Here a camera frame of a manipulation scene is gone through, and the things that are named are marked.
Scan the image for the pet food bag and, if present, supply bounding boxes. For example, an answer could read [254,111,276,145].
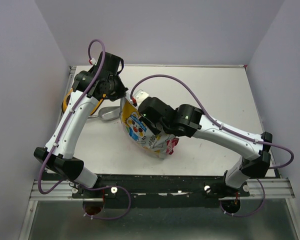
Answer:
[119,97,179,159]

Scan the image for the metal food scoop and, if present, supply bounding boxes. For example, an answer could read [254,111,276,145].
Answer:
[88,106,121,122]

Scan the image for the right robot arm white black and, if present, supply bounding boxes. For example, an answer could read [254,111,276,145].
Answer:
[137,96,272,196]

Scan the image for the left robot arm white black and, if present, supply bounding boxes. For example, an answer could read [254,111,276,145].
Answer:
[33,52,128,198]

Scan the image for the yellow double pet bowl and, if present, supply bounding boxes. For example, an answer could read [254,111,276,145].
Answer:
[61,87,107,118]

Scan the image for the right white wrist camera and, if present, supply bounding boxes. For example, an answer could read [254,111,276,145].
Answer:
[132,89,150,106]

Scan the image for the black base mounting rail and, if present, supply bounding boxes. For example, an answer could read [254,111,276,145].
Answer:
[72,174,250,209]

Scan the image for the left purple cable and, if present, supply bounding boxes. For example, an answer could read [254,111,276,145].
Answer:
[37,39,132,221]

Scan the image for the aluminium frame rail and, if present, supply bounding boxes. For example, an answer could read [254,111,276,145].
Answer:
[29,178,295,202]

